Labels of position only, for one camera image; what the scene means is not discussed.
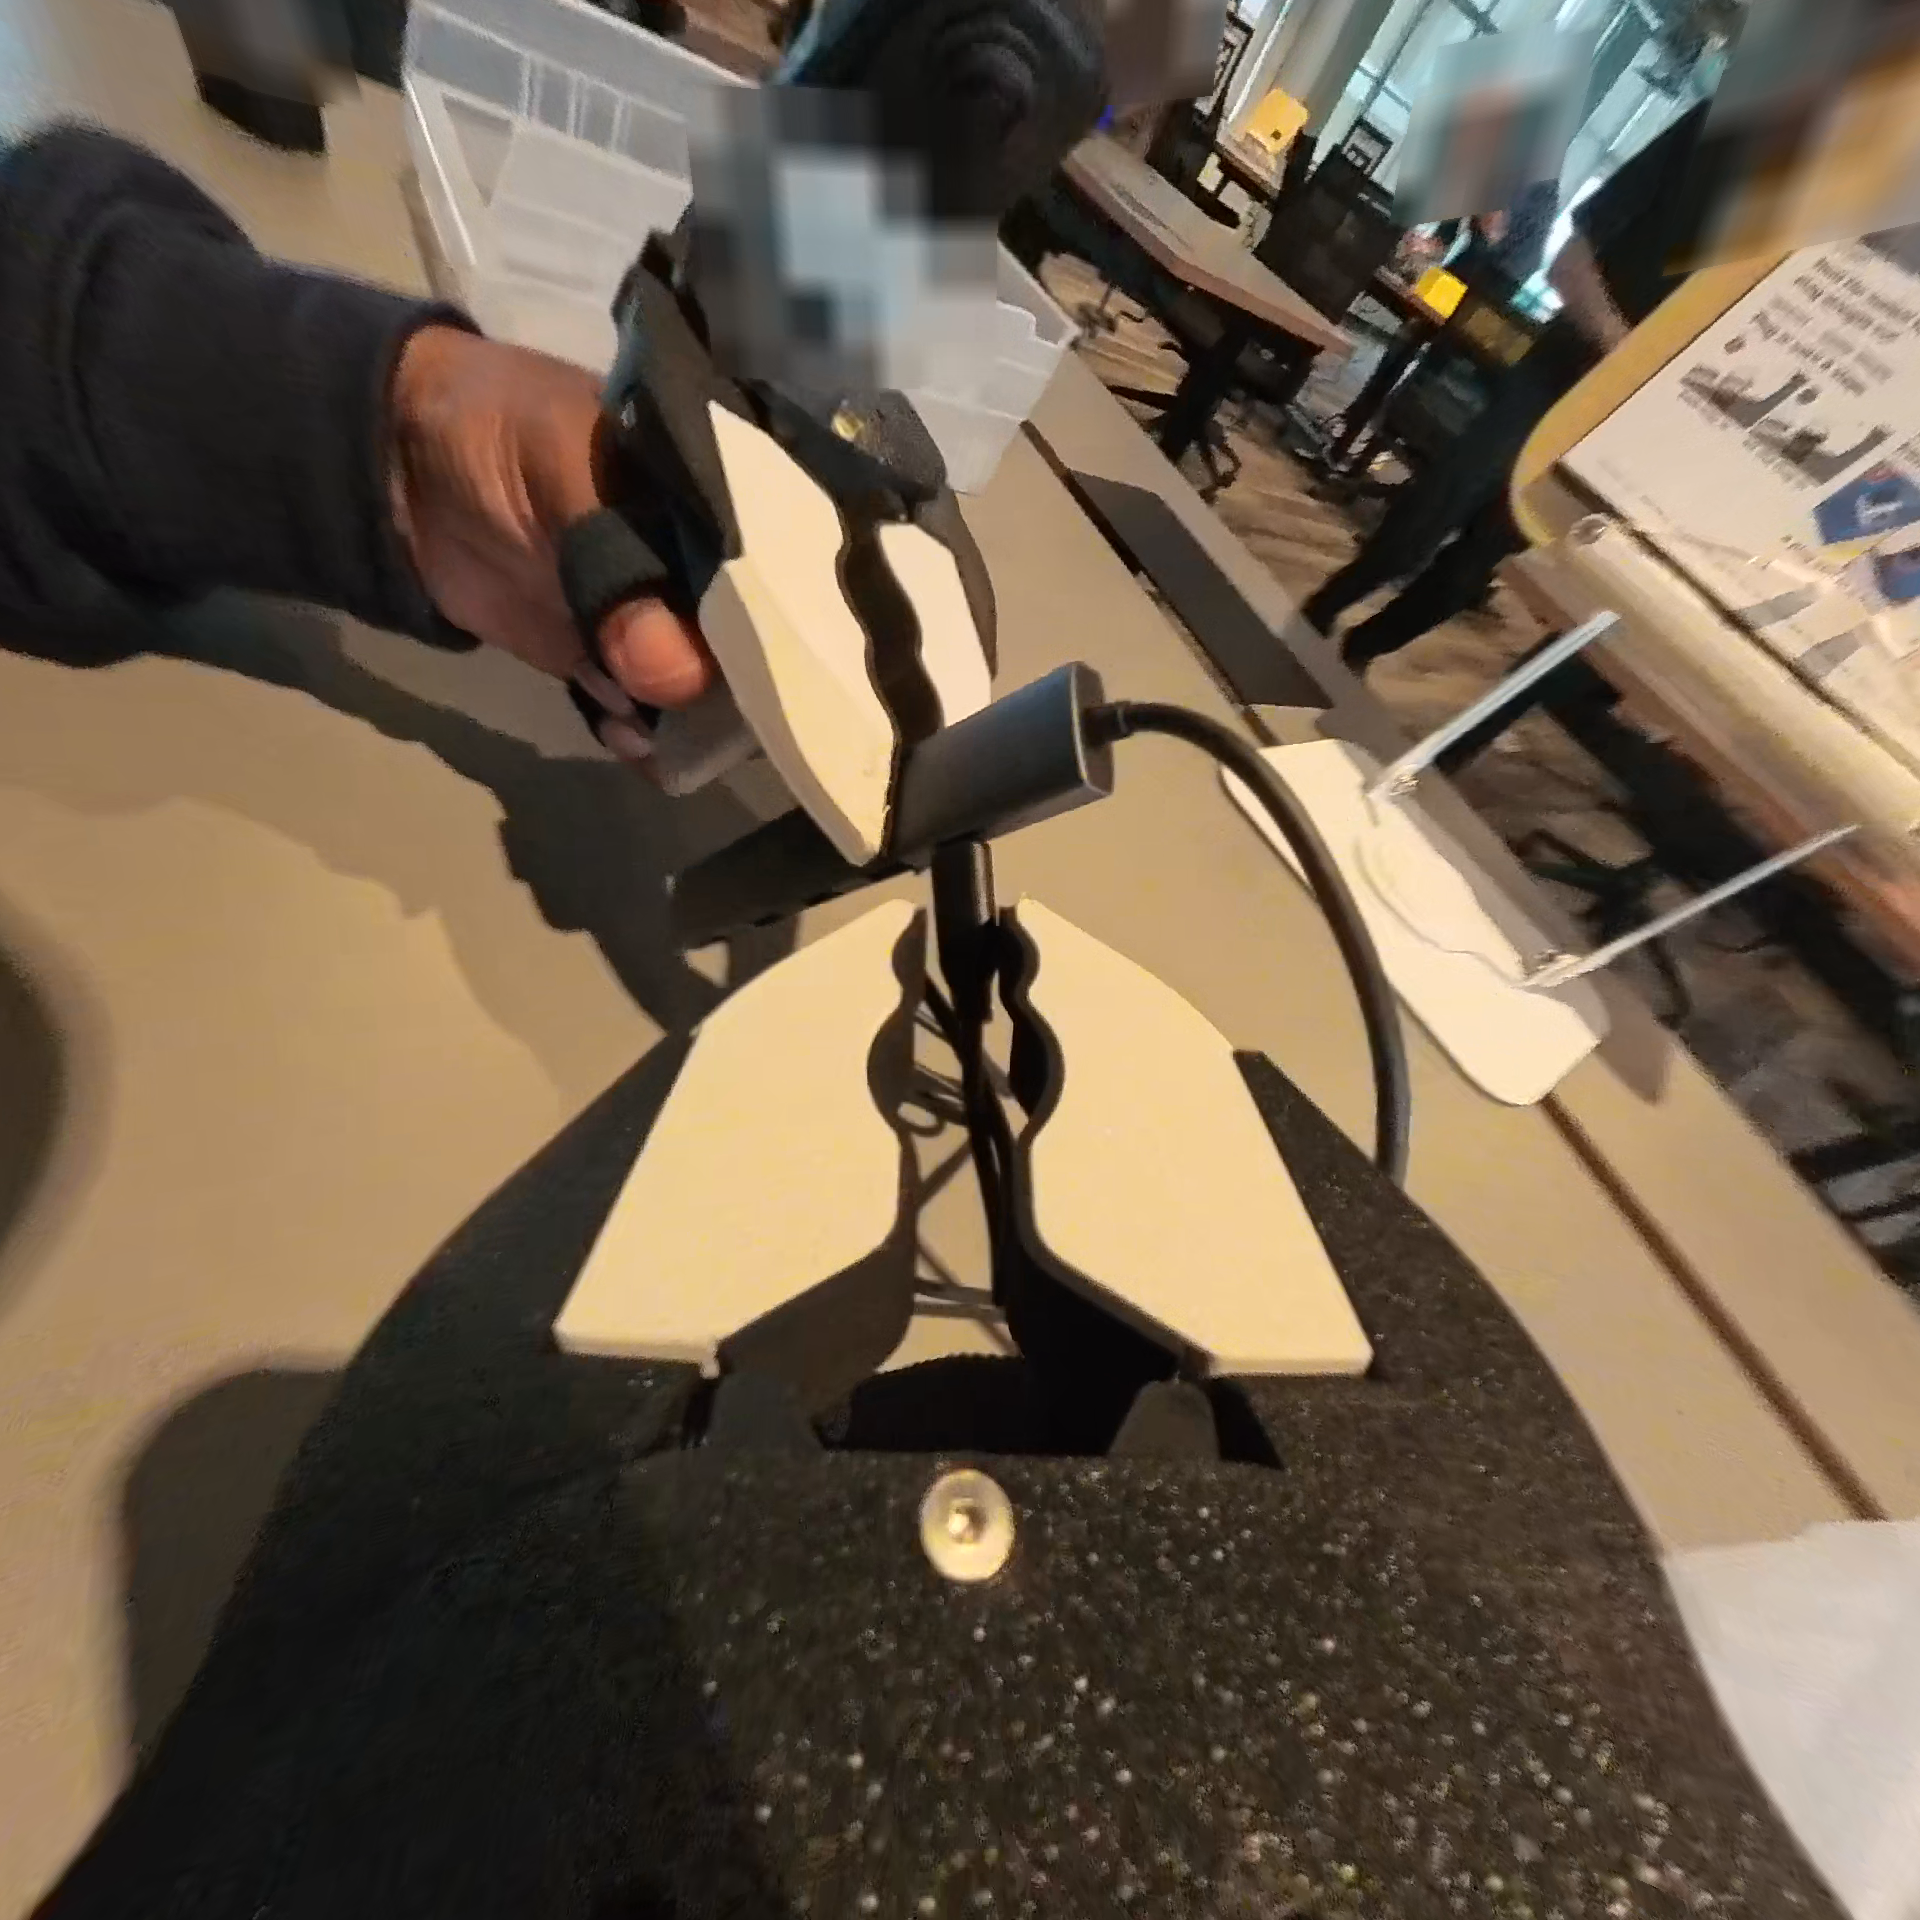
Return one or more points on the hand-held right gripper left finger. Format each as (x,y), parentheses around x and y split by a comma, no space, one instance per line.
(750,1185)

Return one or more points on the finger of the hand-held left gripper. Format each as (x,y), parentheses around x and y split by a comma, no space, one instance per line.
(797,646)
(944,630)

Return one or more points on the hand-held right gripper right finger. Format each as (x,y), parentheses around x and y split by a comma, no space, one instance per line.
(1172,1200)

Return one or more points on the grey usb hub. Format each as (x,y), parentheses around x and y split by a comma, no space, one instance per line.
(991,764)

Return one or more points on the clear plastic organizer box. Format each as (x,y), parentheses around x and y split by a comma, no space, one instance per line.
(557,196)
(1799,1695)

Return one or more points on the person's left forearm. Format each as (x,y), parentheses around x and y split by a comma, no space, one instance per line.
(196,390)

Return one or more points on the person's left hand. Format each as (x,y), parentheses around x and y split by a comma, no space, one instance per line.
(494,480)

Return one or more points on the white document stand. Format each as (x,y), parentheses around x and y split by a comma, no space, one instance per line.
(1440,932)

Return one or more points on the wood top office desk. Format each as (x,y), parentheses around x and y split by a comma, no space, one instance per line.
(1185,224)

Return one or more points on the printed instruction sheet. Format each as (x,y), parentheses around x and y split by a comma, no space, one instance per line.
(1769,434)

